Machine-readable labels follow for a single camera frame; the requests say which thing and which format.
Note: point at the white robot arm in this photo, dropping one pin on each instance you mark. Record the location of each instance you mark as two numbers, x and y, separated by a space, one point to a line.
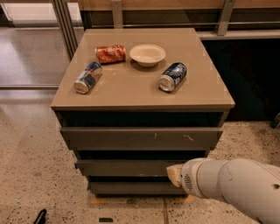
251 187

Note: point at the metal bracket right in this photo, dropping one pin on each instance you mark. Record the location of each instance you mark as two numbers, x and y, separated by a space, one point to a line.
225 15

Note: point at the white paper bowl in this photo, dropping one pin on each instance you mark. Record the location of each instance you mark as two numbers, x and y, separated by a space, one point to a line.
147 55

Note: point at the metal bracket centre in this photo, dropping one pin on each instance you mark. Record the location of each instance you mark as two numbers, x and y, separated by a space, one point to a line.
117 12

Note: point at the grey drawer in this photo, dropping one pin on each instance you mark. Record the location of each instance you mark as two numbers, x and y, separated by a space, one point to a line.
135 188
141 139
125 168

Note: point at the grey top drawer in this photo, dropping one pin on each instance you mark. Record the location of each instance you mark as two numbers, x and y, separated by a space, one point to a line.
141 139

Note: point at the metal frame post left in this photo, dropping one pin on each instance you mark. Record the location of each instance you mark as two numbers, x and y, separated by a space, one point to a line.
63 16

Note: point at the blue pepsi can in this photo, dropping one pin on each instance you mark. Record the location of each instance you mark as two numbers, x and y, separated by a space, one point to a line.
172 76

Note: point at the yellow foam padded gripper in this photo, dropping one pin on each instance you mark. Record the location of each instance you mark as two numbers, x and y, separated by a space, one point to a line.
191 178

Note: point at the crushed orange soda can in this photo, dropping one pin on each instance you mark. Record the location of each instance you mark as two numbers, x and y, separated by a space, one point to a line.
110 54

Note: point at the grey drawer cabinet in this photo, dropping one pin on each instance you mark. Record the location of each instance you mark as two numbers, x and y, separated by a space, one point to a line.
128 95

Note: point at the blue silver energy drink can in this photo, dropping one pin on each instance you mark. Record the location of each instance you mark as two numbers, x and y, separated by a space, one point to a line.
88 77

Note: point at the metal bracket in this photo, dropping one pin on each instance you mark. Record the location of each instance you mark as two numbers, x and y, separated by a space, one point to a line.
225 15
117 12

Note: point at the black object on floor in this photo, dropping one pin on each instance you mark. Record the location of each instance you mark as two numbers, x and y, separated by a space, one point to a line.
41 218

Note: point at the grey middle drawer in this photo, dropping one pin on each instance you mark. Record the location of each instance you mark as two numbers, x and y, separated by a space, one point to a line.
125 168

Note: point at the grey bottom drawer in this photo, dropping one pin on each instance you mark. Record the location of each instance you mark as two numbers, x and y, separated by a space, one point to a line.
135 188

